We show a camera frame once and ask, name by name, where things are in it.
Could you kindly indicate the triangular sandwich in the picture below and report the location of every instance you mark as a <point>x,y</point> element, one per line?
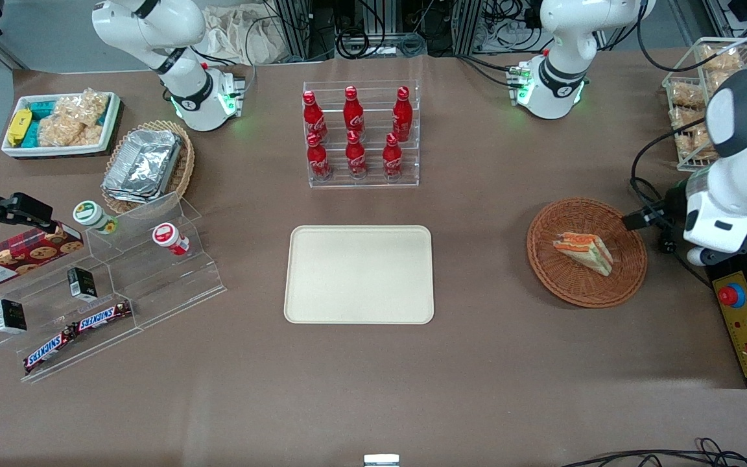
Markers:
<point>586,251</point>

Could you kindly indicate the clear acrylic stepped display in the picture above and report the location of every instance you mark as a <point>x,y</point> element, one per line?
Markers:
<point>153,285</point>

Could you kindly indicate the bagged rice crackers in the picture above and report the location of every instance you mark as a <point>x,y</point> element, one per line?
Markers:
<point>75,120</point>

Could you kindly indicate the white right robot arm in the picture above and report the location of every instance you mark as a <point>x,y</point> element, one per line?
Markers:
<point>153,26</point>

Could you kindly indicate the bagged fried snack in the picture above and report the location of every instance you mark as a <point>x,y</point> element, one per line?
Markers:
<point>687,95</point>
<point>685,119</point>
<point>722,58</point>
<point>694,144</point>

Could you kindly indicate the teal snack pack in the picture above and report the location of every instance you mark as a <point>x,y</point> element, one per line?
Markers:
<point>43,109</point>
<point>32,134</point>

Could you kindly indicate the red cola bottle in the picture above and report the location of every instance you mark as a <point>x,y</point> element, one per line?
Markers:
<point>318,159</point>
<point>356,157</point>
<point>353,113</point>
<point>391,157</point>
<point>403,113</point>
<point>313,117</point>

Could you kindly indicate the white rectangular snack bin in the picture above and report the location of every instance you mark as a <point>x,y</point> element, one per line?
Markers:
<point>56,151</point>

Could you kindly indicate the brown chocolate bar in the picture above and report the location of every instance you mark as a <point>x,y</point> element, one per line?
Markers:
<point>102,316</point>
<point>49,350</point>

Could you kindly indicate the green lid cup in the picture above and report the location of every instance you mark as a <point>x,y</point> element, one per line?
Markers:
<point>91,215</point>

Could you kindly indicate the oval wicker basket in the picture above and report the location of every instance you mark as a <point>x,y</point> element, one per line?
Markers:
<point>184,162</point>

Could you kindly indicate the clear acrylic bottle rack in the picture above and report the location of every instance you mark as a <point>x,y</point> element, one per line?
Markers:
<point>373,183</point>

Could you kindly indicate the red emergency stop button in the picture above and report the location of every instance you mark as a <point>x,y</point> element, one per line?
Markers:
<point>731,295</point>

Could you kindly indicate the yellow snack pack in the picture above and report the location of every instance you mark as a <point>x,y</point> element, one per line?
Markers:
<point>19,126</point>

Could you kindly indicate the beige cloth bag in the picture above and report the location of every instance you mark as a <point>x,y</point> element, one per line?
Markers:
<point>237,32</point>

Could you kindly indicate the red cookie box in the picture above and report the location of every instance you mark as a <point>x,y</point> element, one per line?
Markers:
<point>17,259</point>

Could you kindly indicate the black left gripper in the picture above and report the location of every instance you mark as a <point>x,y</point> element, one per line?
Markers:
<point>672,203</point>

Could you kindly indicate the beige rectangular tray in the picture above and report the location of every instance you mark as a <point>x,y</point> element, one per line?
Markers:
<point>358,275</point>

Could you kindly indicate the stacked foil containers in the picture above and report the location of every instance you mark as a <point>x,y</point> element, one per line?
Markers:
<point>143,165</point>

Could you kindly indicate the aluminium frame post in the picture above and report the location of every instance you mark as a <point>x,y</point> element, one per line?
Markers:
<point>292,29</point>
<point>467,26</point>

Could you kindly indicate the red lid cup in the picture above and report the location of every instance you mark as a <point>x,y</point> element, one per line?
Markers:
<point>168,237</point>

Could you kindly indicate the dark grey wrist camera mount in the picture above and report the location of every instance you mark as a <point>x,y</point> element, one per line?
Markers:
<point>736,250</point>

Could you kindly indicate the small black box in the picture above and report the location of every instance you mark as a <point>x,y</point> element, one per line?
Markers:
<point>82,284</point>
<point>10,316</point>

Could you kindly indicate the round brown wicker basket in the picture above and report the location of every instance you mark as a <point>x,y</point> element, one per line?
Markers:
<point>581,285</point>

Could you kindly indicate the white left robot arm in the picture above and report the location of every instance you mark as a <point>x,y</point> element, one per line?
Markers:
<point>561,65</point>

